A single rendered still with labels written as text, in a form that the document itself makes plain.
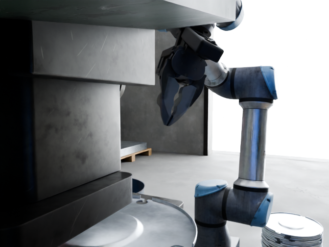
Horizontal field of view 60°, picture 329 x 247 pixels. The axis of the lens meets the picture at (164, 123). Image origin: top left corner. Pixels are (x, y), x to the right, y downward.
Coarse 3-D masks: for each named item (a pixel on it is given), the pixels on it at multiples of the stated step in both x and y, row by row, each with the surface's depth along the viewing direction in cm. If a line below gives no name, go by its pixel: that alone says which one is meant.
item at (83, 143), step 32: (0, 32) 23; (0, 64) 23; (0, 96) 23; (32, 96) 22; (64, 96) 25; (96, 96) 29; (0, 128) 23; (32, 128) 22; (64, 128) 25; (96, 128) 29; (0, 160) 24; (32, 160) 23; (64, 160) 26; (96, 160) 30; (0, 192) 24; (32, 192) 23
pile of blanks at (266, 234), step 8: (264, 232) 146; (272, 232) 141; (264, 240) 146; (272, 240) 141; (280, 240) 138; (288, 240) 135; (296, 240) 134; (304, 240) 134; (312, 240) 136; (320, 240) 138
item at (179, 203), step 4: (144, 196) 57; (148, 196) 57; (152, 196) 57; (144, 200) 55; (168, 200) 55; (172, 200) 55; (176, 200) 55; (180, 200) 55; (176, 204) 53; (180, 204) 53
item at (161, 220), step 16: (128, 208) 50; (144, 208) 50; (160, 208) 50; (176, 208) 50; (96, 224) 42; (112, 224) 42; (128, 224) 42; (144, 224) 44; (160, 224) 44; (176, 224) 44; (192, 224) 44; (80, 240) 38; (96, 240) 38; (112, 240) 38; (128, 240) 38; (144, 240) 39; (160, 240) 39; (176, 240) 39; (192, 240) 39
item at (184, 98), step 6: (186, 84) 57; (180, 90) 56; (186, 90) 55; (192, 90) 55; (180, 96) 55; (186, 96) 55; (192, 96) 56; (174, 102) 60; (180, 102) 55; (186, 102) 55; (174, 108) 56; (180, 108) 55; (186, 108) 55; (174, 114) 54; (180, 114) 55; (174, 120) 55
